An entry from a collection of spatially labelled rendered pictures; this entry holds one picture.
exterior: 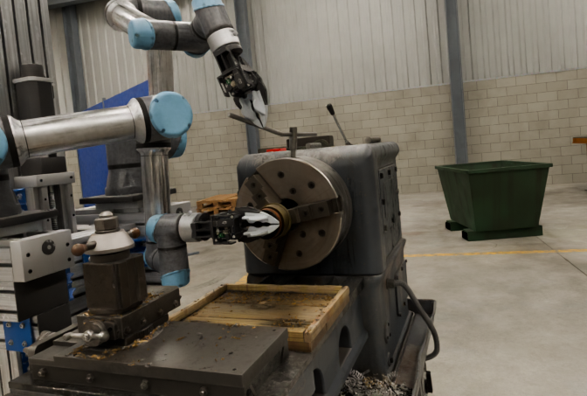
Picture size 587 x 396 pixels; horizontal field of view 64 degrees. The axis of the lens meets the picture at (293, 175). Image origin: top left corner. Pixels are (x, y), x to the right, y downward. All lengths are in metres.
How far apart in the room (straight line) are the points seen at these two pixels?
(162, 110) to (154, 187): 0.26
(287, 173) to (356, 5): 10.53
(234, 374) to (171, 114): 0.72
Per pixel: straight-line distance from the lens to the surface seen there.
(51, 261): 1.22
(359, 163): 1.38
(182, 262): 1.27
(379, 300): 1.46
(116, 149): 1.63
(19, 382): 0.94
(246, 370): 0.68
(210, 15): 1.23
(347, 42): 11.55
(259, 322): 1.09
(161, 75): 1.66
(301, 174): 1.27
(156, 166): 1.36
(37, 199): 1.51
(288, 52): 11.79
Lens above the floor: 1.26
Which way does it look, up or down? 3 degrees down
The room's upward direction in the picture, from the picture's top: 5 degrees counter-clockwise
